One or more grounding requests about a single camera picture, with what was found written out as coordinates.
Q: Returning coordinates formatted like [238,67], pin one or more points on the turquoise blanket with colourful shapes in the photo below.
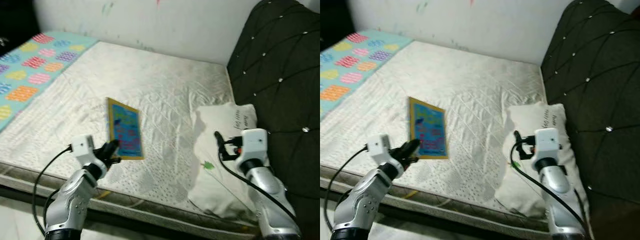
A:
[350,65]
[35,75]

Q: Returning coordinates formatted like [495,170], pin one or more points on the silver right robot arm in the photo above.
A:
[562,200]
[270,200]

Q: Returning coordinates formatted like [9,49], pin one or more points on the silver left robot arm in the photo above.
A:
[72,205]
[362,205]

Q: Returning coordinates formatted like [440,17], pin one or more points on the white pillow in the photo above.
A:
[220,185]
[525,185]

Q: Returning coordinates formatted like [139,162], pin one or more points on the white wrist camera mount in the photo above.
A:
[82,147]
[547,142]
[379,146]
[255,144]

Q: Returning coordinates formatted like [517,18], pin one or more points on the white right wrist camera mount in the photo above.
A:
[255,144]
[547,142]

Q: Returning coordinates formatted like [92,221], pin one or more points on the blue yellow children's book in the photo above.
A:
[125,127]
[428,127]

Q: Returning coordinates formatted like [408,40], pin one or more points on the dark tufted headboard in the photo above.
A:
[280,60]
[595,60]

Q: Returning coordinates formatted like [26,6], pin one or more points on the white quilted mattress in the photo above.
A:
[165,85]
[475,85]

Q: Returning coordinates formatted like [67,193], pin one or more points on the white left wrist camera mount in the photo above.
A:
[82,147]
[379,146]

